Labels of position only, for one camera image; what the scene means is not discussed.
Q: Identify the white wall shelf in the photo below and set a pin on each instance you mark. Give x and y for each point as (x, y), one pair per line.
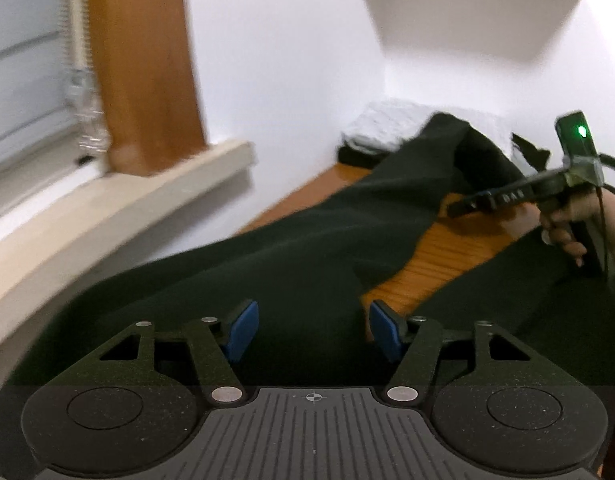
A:
(477, 5)

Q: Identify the dark green pants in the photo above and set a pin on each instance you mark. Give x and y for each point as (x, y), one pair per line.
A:
(297, 240)

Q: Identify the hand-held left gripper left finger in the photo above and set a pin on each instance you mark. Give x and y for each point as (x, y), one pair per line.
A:
(243, 329)

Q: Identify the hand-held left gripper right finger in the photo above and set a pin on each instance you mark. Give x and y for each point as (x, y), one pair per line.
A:
(385, 330)

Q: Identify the wooden window trim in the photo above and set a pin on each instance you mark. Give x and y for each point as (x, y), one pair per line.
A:
(142, 60)

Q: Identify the grey window blind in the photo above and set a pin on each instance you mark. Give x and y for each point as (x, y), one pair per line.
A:
(22, 60)

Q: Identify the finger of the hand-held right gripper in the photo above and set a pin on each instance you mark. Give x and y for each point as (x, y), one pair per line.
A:
(492, 201)

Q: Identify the white fluffy cloth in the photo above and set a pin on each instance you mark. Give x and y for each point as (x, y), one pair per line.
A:
(387, 120)

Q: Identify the person's right hand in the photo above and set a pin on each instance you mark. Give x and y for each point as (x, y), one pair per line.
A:
(560, 219)

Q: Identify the white window frame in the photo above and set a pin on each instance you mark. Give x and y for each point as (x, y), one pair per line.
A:
(37, 185)

